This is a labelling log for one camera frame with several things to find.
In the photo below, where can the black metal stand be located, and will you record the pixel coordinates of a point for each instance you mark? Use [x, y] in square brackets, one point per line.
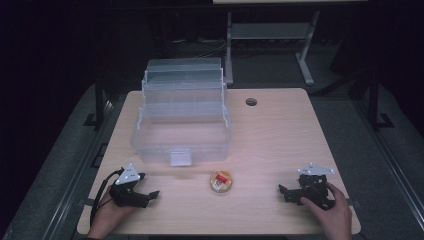
[96, 103]
[378, 103]

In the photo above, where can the grey metal stand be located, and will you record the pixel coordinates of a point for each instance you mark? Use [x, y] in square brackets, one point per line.
[270, 43]

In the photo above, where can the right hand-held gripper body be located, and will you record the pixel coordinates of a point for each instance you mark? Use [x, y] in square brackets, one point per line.
[311, 186]

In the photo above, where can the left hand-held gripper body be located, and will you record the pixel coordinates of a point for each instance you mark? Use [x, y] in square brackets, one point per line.
[128, 191]

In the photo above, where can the person's left hand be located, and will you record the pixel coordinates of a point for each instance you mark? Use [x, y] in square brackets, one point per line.
[108, 216]

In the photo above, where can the clear plastic storage box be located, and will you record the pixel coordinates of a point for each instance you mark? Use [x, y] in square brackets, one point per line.
[181, 113]

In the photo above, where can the person's right hand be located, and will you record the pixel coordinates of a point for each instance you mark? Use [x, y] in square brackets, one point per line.
[330, 213]

